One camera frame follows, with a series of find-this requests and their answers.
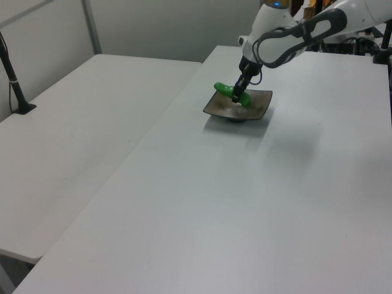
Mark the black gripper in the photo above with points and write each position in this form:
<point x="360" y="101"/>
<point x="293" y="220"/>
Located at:
<point x="249" y="70"/>

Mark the green chili pepper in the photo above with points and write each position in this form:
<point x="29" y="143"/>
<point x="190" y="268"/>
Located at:
<point x="222" y="88"/>

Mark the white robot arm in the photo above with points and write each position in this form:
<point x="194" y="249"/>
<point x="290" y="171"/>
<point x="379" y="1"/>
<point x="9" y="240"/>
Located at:
<point x="275" y="49"/>

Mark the square brown ceramic plate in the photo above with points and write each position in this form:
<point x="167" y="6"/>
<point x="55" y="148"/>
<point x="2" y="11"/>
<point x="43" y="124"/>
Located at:
<point x="223" y="109"/>

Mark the black pole with clamp base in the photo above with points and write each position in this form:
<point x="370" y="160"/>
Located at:
<point x="381" y="56"/>

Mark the black pole with white band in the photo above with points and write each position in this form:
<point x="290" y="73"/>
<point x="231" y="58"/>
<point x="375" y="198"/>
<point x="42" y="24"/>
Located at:
<point x="13" y="85"/>

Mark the grey metal partition post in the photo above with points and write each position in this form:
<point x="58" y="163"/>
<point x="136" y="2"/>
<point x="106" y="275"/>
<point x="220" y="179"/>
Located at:
<point x="93" y="30"/>

